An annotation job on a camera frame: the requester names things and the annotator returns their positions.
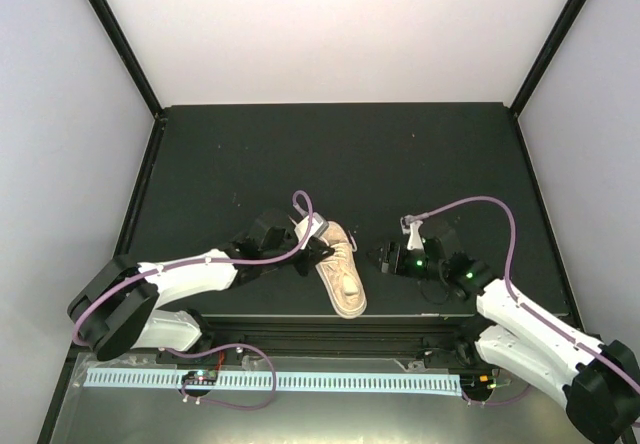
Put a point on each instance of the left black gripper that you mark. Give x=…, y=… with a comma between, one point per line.
x=312, y=255

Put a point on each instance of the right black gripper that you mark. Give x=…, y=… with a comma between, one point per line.
x=397, y=266

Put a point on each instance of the white shoelace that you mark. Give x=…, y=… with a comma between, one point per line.
x=342, y=246

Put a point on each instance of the beige sneaker shoe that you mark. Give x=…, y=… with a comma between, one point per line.
x=342, y=283

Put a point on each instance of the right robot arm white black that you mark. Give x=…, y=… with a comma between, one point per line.
x=596, y=384

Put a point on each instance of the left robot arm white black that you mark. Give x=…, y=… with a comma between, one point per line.
x=124, y=306

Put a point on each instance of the right small circuit board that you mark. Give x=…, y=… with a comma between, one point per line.
x=486, y=381

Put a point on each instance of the small circuit board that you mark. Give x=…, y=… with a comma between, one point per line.
x=486, y=381
x=200, y=377

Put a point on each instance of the left small circuit board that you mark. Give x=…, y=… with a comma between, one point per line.
x=200, y=377

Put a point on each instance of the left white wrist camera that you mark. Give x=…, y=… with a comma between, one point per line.
x=307, y=228

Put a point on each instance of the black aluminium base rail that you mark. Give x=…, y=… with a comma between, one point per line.
x=331, y=336

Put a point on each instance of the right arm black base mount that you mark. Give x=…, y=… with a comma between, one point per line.
x=450, y=356

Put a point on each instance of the white slotted cable duct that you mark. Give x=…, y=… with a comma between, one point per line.
x=284, y=381

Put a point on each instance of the right black frame post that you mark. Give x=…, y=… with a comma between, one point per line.
x=553, y=42

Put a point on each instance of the black frame post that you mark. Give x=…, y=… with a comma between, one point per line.
x=553, y=42
x=118, y=39

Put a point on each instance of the left black frame post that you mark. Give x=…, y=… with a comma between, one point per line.
x=118, y=39

